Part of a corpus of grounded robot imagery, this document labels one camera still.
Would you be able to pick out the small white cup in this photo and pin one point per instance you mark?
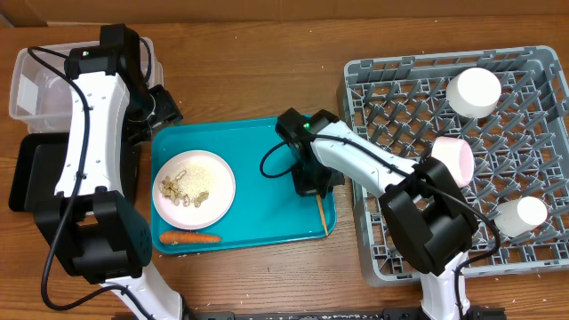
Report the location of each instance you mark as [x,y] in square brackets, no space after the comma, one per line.
[518,216]

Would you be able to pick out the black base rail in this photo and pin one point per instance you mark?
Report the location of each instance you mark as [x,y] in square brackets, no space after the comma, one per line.
[475,313]

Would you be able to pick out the orange carrot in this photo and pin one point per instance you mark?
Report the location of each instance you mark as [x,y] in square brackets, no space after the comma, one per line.
[185,237]

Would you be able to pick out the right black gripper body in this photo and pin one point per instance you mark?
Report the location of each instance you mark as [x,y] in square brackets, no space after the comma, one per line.
[310,178]

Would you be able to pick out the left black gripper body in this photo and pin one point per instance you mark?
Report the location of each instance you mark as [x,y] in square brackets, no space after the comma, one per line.
[156,109]

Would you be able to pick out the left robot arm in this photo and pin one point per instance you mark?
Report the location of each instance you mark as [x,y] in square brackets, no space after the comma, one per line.
[92,229]

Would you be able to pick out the teal serving tray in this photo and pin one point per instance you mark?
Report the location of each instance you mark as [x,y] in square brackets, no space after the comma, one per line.
[266,209]

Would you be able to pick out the grey dishwasher rack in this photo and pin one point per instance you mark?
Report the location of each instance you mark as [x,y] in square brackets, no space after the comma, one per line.
[521,149]

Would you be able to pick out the peanut shells food scraps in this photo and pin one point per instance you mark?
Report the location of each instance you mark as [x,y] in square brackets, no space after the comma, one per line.
[177,189]

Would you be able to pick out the clear plastic bin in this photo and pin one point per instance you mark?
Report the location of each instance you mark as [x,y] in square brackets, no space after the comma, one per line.
[43,101]

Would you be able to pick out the white bowl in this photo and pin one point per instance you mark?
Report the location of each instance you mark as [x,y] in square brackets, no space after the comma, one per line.
[474,93]

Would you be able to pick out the black plastic tray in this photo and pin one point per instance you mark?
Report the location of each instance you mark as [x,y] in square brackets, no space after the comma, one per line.
[40,163]

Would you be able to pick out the wooden chopstick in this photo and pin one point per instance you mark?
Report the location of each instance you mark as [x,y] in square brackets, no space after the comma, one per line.
[322,214]

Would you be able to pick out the white round plate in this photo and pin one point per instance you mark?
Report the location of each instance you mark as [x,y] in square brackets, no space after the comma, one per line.
[206,171]

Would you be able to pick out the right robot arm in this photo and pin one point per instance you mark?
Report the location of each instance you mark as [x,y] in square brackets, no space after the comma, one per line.
[428,218]

